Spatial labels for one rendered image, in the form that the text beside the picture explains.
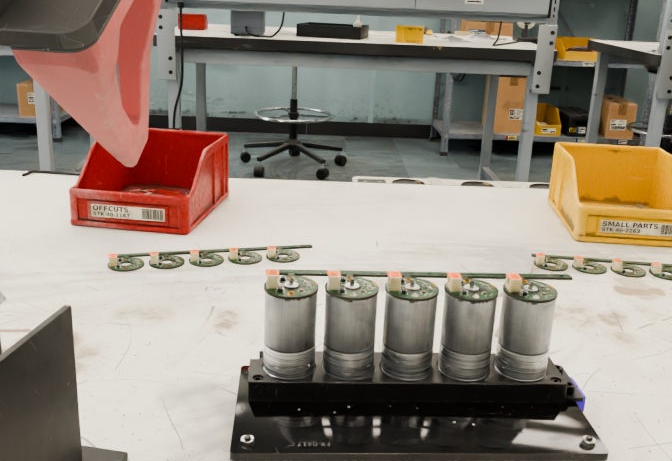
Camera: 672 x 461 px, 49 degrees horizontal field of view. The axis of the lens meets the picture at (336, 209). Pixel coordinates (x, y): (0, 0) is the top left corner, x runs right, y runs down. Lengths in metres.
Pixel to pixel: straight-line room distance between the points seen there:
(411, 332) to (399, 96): 4.43
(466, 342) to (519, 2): 2.33
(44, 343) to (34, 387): 0.02
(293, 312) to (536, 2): 2.37
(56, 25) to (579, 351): 0.35
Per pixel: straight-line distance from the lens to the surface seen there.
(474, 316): 0.34
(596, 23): 4.98
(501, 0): 2.62
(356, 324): 0.34
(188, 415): 0.36
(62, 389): 0.30
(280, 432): 0.33
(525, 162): 2.79
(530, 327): 0.35
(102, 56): 0.19
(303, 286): 0.34
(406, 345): 0.34
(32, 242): 0.60
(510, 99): 4.43
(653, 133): 2.92
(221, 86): 4.75
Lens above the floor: 0.95
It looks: 17 degrees down
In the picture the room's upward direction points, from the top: 2 degrees clockwise
